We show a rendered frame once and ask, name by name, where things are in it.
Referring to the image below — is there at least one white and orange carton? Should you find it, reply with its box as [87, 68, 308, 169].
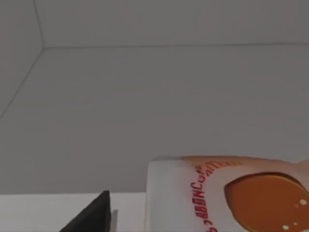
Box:
[144, 155, 309, 232]

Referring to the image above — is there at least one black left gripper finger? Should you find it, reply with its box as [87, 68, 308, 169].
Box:
[59, 190, 112, 232]

